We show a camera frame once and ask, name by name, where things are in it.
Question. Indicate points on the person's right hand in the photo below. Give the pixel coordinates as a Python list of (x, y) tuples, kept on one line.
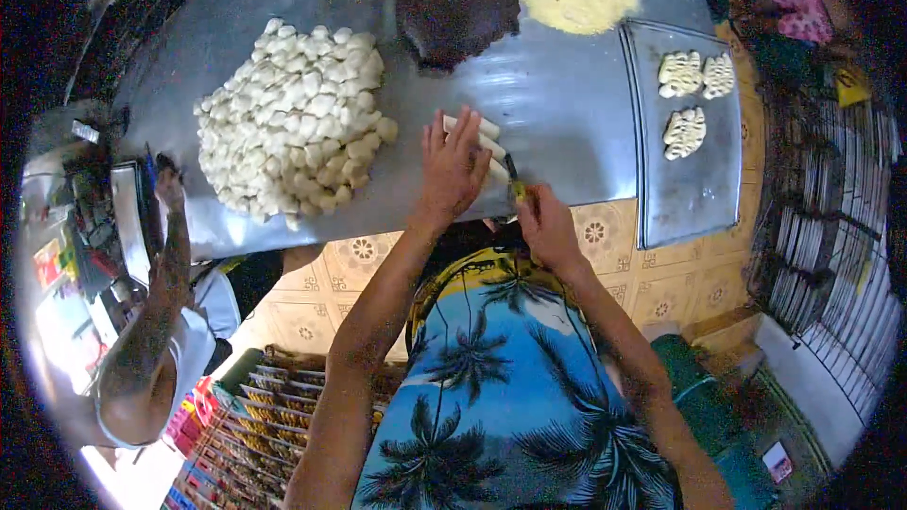
[(553, 234)]

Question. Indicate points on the person's left hand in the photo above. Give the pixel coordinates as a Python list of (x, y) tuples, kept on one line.
[(450, 177)]

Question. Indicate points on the person's right fingers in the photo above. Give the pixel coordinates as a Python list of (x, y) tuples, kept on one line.
[(538, 204)]

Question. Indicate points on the white dough strip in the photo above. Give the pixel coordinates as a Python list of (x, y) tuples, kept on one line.
[(489, 127), (496, 149), (499, 171)]

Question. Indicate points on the metal baking tray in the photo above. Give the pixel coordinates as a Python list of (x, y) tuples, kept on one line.
[(691, 191)]

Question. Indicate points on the shaped white dough piece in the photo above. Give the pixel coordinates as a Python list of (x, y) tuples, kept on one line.
[(684, 133), (679, 74), (718, 76)]

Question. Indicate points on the person's body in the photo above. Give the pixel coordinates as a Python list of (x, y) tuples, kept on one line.
[(496, 396)]

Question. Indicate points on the dark brown filling mound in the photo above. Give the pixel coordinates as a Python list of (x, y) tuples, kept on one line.
[(457, 7)]

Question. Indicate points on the pile of white dough pieces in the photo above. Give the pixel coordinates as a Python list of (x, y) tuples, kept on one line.
[(290, 120)]

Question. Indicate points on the green plastic chair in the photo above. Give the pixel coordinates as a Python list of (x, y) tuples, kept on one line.
[(708, 404)]

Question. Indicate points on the metal rack of trays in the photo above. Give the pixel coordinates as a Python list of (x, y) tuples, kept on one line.
[(832, 262)]

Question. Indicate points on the pink patterned cloth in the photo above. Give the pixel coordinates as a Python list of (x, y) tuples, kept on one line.
[(802, 12)]

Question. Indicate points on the yellow bag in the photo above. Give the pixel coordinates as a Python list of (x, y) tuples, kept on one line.
[(852, 87)]

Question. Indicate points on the small white card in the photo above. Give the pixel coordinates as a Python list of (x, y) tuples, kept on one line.
[(777, 462)]

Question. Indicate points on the display rack of snack packets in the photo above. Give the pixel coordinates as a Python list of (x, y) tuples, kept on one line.
[(262, 425)]

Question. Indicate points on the cluttered shop counter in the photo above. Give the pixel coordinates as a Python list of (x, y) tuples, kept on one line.
[(78, 255)]

